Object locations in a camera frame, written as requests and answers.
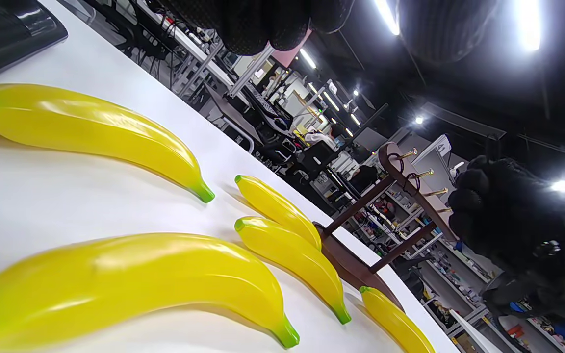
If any person's right hand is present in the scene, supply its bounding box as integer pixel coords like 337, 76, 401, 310
447, 155, 565, 320

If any person's left hand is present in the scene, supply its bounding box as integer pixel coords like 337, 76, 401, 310
157, 0, 501, 64

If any yellow plastic banana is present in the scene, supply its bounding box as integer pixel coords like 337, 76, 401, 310
360, 286, 436, 353
235, 175, 322, 251
234, 216, 352, 325
0, 83, 215, 203
0, 232, 300, 352

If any brown side table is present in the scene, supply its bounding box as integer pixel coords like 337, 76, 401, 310
203, 82, 263, 143

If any long ceiling light strip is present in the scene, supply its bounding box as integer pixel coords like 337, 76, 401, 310
374, 0, 402, 37
512, 0, 544, 52

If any brown wooden hook stand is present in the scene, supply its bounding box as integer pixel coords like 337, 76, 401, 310
312, 142, 460, 312

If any black plastic tray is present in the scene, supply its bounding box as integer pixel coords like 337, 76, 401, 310
0, 0, 69, 89

